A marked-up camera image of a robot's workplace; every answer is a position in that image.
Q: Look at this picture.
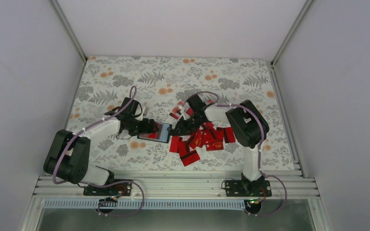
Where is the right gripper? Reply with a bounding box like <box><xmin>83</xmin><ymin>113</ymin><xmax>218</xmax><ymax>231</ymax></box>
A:
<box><xmin>172</xmin><ymin>115</ymin><xmax>204</xmax><ymax>137</ymax></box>

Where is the black leather card holder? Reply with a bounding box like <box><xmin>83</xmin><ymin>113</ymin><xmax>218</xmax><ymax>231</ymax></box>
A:
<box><xmin>137</xmin><ymin>123</ymin><xmax>172</xmax><ymax>143</ymax></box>

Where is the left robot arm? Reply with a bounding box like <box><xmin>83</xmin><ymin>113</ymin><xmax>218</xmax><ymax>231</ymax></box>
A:
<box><xmin>43</xmin><ymin>98</ymin><xmax>159</xmax><ymax>195</ymax></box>

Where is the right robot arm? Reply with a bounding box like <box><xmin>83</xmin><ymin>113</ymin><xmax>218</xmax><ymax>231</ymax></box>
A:
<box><xmin>170</xmin><ymin>93</ymin><xmax>270</xmax><ymax>196</ymax></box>

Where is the white red circle card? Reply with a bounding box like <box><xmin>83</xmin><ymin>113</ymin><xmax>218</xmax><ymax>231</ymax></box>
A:
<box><xmin>169</xmin><ymin>110</ymin><xmax>181</xmax><ymax>120</ymax></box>

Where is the red vip card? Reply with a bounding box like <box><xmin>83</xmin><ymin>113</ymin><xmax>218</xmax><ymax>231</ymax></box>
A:
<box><xmin>206</xmin><ymin>140</ymin><xmax>224</xmax><ymax>151</ymax></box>
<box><xmin>187</xmin><ymin>131</ymin><xmax>204</xmax><ymax>149</ymax></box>

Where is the red card left edge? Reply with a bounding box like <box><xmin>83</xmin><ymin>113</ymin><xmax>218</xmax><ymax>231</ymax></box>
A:
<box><xmin>169</xmin><ymin>136</ymin><xmax>183</xmax><ymax>153</ymax></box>

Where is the red card front bottom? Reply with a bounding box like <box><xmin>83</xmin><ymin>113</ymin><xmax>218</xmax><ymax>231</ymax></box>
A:
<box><xmin>179</xmin><ymin>149</ymin><xmax>200</xmax><ymax>167</ymax></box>

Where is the floral patterned table mat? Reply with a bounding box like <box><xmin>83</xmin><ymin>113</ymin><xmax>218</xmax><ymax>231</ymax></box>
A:
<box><xmin>67</xmin><ymin>56</ymin><xmax>294</xmax><ymax>171</ymax></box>

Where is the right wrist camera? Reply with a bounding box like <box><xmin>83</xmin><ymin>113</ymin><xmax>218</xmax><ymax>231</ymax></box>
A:
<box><xmin>176</xmin><ymin>102</ymin><xmax>190</xmax><ymax>120</ymax></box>

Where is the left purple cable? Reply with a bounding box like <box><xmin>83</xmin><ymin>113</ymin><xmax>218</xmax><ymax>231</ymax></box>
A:
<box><xmin>52</xmin><ymin>85</ymin><xmax>145</xmax><ymax>218</ymax></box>

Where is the purple cable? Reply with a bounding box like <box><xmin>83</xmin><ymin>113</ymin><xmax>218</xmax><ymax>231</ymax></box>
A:
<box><xmin>52</xmin><ymin>85</ymin><xmax>145</xmax><ymax>218</ymax></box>
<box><xmin>185</xmin><ymin>91</ymin><xmax>288</xmax><ymax>218</ymax></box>

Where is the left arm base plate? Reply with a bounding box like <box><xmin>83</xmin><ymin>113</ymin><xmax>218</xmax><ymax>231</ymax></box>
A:
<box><xmin>83</xmin><ymin>182</ymin><xmax>132</xmax><ymax>197</ymax></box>

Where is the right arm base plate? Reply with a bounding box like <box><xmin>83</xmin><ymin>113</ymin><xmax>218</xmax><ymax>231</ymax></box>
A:
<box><xmin>223</xmin><ymin>180</ymin><xmax>272</xmax><ymax>197</ymax></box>

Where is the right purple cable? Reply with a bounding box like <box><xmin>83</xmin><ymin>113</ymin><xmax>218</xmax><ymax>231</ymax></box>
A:
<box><xmin>185</xmin><ymin>91</ymin><xmax>288</xmax><ymax>218</ymax></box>

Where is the aluminium rail frame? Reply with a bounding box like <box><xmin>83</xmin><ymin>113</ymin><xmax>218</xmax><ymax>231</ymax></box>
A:
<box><xmin>33</xmin><ymin>162</ymin><xmax>320</xmax><ymax>199</ymax></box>

